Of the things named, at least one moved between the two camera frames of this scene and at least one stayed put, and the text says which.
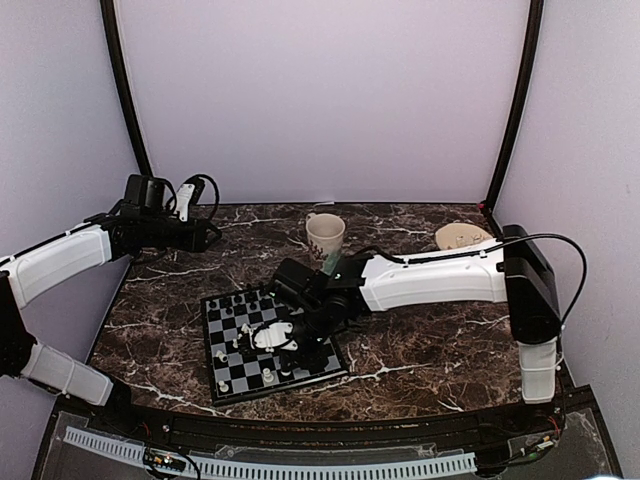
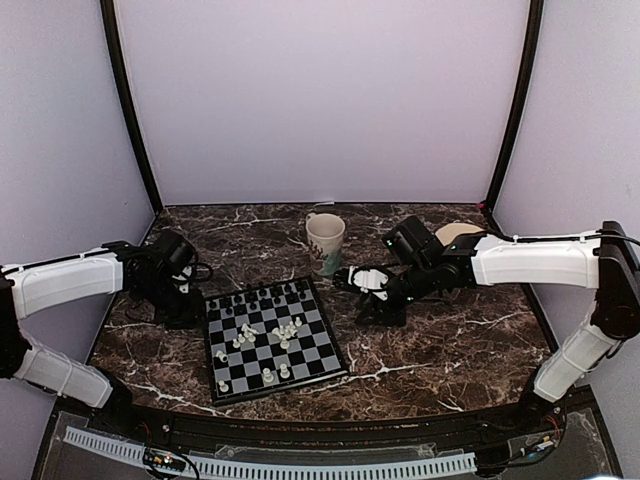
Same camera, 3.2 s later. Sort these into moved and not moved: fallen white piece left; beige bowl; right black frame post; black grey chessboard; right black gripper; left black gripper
Moved: right black gripper; left black gripper
Not moved: right black frame post; fallen white piece left; black grey chessboard; beige bowl
